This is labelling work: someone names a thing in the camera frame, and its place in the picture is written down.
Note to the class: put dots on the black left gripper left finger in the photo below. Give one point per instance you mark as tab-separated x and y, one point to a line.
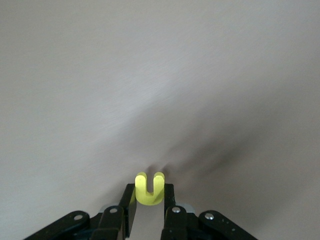
105	225

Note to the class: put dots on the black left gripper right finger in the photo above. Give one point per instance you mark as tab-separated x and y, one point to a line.
185	225

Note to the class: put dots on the yellow foam letter u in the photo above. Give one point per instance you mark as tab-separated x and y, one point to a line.
147	198

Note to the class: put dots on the brown table cover sheet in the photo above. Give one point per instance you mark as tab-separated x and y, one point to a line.
100	75

